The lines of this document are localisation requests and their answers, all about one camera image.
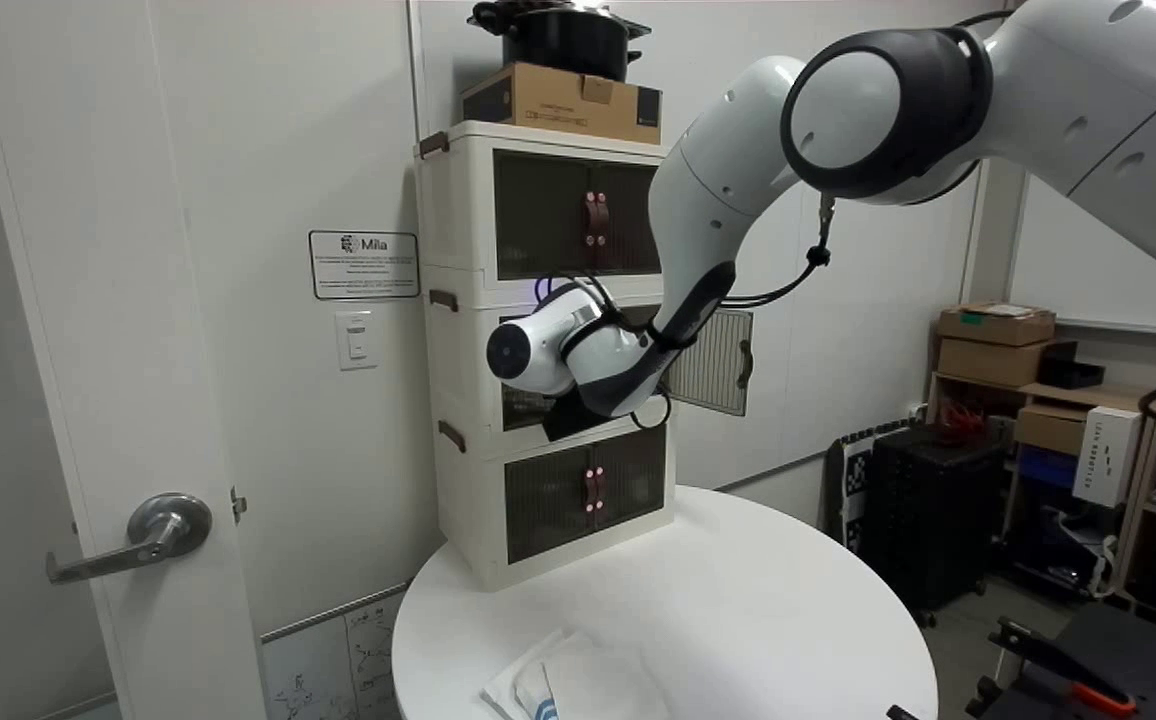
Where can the white whiteboard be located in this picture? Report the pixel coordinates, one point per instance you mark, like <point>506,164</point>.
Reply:
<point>1099,266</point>

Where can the white wall conduit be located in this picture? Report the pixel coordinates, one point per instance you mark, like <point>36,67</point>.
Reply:
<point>411,67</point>

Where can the small black device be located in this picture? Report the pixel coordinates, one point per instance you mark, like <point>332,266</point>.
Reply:
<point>1071,366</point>

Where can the black and white frame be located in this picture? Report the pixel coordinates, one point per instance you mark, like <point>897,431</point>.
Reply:
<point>847,483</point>

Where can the black cooking pot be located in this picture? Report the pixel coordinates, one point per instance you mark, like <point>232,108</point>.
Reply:
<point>561,35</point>

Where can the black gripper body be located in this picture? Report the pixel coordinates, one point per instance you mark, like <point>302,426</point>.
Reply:
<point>581,416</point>

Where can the cardboard box with black label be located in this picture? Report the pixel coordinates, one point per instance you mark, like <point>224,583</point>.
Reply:
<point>556,100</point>

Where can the white door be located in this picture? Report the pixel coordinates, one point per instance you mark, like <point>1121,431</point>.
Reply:
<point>110,266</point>

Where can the white wall sign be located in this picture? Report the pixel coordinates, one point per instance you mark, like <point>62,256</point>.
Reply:
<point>361,266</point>

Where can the small black table object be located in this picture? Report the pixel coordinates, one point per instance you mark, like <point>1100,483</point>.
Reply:
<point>900,714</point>

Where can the black equipment with red tool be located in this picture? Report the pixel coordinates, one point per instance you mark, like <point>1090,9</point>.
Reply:
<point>1110,655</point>

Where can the small cardboard box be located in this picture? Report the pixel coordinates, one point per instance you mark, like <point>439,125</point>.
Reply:
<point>1051,426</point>

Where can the black equipment case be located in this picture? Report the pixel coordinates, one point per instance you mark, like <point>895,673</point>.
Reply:
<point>930,520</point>

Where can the white light switch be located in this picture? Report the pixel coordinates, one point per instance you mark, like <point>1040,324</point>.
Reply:
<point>358,343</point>

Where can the white product box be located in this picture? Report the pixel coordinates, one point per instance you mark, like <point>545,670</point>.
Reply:
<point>1106,455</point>

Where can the white stacked storage cabinet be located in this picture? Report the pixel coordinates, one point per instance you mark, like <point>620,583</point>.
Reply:
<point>463,505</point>

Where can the silver door latch plate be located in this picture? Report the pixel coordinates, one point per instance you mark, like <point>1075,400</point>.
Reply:
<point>237,505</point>

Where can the folded white towel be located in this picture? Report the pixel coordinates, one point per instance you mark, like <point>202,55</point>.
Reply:
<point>581,681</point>

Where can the flat cardboard box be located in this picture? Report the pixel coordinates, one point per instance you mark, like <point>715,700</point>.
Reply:
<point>997,324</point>

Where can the plain cardboard box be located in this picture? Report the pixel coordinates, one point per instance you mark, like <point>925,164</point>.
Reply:
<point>984,360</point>

